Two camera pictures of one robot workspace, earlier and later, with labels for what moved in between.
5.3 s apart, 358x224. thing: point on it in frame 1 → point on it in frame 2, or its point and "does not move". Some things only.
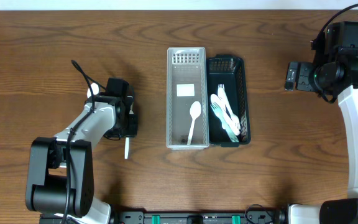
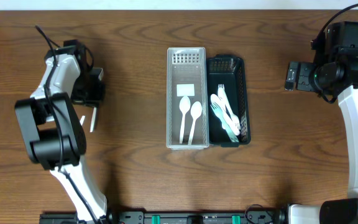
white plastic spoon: (127, 139) → (184, 106)
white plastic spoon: (195, 110) does not move
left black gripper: (130, 123) → (89, 100)
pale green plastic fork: (226, 126) does not move
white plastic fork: (224, 97) does not move
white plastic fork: (225, 98) does not move
